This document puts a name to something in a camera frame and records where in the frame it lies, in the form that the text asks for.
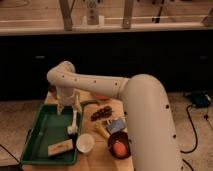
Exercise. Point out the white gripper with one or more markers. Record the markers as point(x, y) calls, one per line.
point(67, 97)

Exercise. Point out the yellow handled brush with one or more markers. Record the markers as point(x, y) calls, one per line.
point(101, 130)

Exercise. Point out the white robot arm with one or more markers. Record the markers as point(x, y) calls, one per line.
point(151, 129)

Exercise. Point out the green plastic tray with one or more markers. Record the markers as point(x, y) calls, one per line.
point(48, 128)

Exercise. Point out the green curved vegetable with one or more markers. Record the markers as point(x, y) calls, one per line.
point(88, 102)

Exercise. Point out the orange plate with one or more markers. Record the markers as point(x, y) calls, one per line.
point(100, 97)

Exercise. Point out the dark grape bunch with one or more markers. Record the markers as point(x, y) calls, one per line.
point(104, 112)

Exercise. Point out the wooden block sponge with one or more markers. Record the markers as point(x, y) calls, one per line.
point(60, 147)

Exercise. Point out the white cup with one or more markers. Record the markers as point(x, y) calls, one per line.
point(85, 143)

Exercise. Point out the blue sponge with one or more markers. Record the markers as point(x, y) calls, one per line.
point(116, 125)

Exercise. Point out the dark brown bowl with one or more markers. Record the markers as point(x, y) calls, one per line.
point(121, 137)

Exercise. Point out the orange ball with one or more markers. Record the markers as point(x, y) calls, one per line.
point(119, 150)

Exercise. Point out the black power adapter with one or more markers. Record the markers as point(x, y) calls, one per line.
point(200, 99)

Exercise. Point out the wooden shelf frame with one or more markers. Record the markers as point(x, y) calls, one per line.
point(92, 13)

